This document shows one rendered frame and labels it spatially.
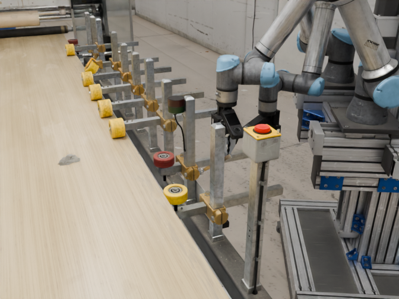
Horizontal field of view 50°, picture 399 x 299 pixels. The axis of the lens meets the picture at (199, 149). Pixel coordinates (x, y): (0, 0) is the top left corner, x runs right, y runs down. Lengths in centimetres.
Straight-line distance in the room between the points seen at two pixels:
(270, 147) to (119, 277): 49
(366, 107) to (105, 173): 97
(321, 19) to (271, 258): 139
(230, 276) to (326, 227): 120
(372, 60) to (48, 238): 111
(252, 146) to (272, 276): 147
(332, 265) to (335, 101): 80
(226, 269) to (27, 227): 62
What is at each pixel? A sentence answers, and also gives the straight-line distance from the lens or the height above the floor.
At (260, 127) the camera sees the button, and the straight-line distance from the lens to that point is 106.
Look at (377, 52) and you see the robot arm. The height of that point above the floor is 133.
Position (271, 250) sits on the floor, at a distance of 262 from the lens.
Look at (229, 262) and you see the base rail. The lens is 144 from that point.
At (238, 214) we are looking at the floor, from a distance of 288.
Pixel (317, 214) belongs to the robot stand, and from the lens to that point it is 260.
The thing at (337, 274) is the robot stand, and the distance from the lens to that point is 222.
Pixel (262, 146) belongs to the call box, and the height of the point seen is 120.
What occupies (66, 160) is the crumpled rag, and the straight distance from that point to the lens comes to 166.
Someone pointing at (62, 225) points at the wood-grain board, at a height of 90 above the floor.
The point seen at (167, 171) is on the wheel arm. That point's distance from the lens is 165.
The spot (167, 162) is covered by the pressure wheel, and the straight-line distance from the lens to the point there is 160.
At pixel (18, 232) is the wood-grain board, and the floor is 90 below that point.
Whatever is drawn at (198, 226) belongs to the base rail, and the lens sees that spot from 159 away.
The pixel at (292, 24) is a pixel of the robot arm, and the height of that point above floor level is 139.
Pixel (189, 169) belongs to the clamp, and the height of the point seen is 87.
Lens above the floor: 165
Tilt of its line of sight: 26 degrees down
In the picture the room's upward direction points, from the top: straight up
